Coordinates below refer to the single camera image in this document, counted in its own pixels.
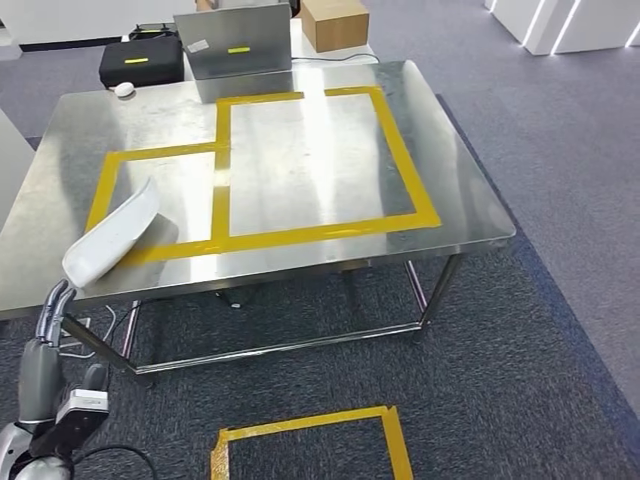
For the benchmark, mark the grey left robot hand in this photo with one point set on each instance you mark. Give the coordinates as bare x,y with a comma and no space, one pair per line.
40,384

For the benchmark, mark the white curved plastic part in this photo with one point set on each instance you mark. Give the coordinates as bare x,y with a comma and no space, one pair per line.
110,238

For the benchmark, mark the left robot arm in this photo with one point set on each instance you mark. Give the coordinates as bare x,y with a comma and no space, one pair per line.
15,450

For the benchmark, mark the steel workbench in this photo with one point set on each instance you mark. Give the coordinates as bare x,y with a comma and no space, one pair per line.
324,166

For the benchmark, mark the white table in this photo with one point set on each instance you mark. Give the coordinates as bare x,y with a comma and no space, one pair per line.
12,172

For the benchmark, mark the white computer mouse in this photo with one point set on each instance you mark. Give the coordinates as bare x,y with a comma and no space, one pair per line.
124,89

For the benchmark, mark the black carry case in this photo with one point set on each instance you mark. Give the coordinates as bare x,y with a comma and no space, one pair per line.
150,69

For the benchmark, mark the flat black device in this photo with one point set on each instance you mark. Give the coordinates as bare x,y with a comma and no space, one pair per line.
152,31

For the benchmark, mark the grey laptop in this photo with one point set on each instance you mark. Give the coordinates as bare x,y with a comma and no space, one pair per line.
230,33

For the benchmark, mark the large cardboard box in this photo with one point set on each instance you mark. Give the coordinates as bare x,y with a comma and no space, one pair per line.
335,26

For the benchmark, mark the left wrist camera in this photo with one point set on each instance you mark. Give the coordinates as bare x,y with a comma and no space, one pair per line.
75,424

